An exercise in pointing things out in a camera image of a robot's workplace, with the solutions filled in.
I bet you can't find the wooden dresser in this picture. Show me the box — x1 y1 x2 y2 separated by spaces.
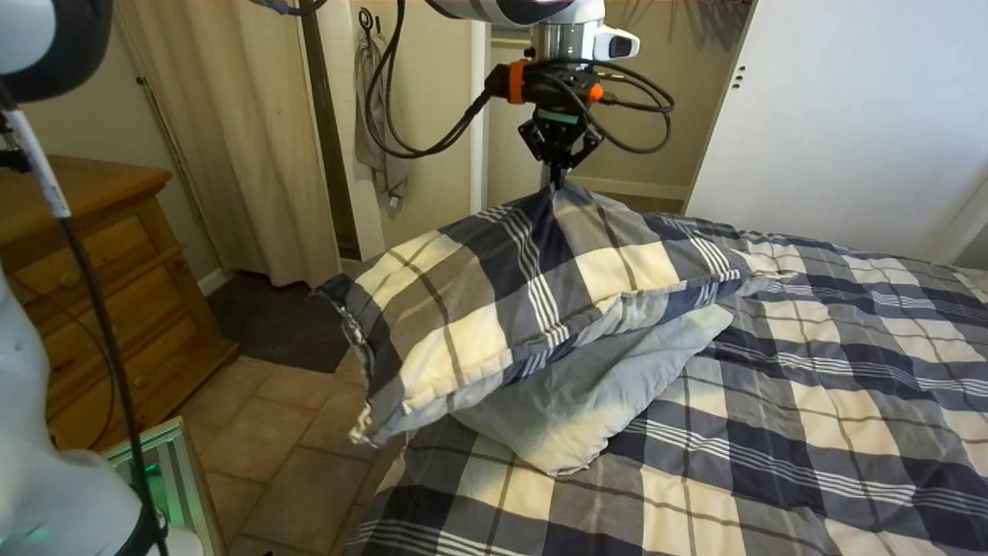
0 156 243 454

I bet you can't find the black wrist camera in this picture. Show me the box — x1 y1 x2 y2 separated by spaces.
522 69 598 114

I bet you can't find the aluminium robot base platform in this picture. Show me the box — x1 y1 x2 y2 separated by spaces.
103 414 226 556

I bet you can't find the large checked black pillow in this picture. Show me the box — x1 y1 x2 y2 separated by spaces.
314 180 763 452

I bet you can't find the dark hanging cord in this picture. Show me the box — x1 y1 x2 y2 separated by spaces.
355 7 410 217

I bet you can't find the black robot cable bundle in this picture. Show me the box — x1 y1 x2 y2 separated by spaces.
362 0 680 164

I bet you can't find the white pillow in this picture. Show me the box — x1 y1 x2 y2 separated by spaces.
448 300 737 478

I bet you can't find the bed with plaid comforter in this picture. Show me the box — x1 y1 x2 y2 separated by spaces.
347 211 988 556

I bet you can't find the white closet door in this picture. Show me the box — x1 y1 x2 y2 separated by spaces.
683 0 988 266

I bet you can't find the dark floor rug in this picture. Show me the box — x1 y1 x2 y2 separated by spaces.
205 270 359 378

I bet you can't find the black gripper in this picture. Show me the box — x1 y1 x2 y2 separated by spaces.
515 104 604 190

